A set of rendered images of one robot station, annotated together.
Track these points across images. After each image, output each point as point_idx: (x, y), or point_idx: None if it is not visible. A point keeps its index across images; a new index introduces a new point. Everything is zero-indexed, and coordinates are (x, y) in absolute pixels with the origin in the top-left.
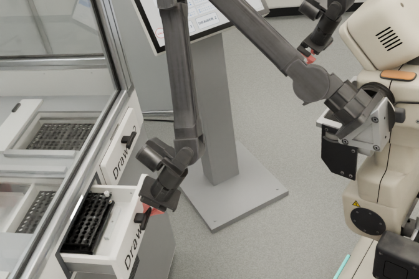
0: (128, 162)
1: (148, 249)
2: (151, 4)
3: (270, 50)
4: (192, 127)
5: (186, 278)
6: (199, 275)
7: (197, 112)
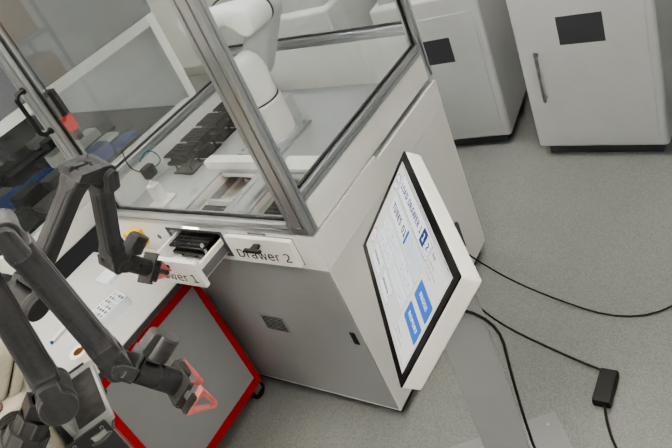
0: (281, 268)
1: (313, 344)
2: (390, 201)
3: None
4: (98, 248)
5: (370, 427)
6: (367, 441)
7: (103, 247)
